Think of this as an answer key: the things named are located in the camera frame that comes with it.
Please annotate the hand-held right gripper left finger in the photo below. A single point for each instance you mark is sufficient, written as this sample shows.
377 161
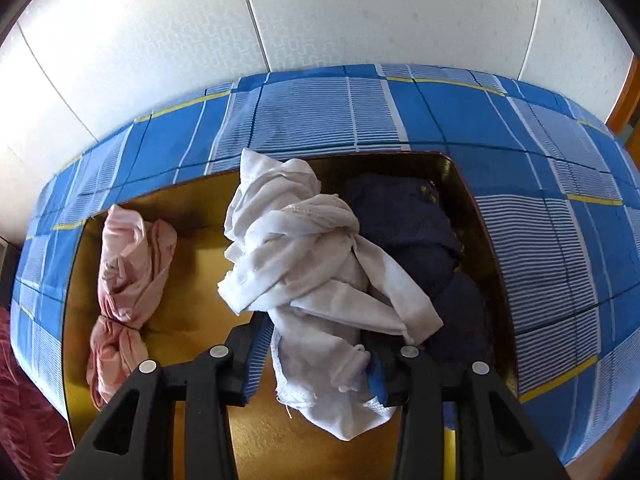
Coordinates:
256 360

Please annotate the blue plaid tablecloth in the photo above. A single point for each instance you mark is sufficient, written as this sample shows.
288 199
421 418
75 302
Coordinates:
310 110

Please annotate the white cloth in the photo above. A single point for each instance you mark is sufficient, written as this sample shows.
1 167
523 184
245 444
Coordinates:
300 260

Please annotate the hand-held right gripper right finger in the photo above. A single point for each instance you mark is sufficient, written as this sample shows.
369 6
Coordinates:
377 380

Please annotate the gold metal tin box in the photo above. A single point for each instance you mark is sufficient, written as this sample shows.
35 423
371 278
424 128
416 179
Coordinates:
200 260

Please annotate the orange wooden door frame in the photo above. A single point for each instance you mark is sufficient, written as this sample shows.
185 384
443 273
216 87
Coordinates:
627 105

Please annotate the red ruffled bedspread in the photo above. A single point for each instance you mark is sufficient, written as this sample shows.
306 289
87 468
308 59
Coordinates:
25 410

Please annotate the navy blue cloth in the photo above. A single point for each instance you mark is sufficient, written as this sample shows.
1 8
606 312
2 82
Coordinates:
410 225

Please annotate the pink knotted cloth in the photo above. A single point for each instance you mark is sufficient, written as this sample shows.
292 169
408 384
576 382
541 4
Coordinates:
130 270

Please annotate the white panelled wardrobe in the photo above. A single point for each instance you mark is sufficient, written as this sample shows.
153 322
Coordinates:
300 10

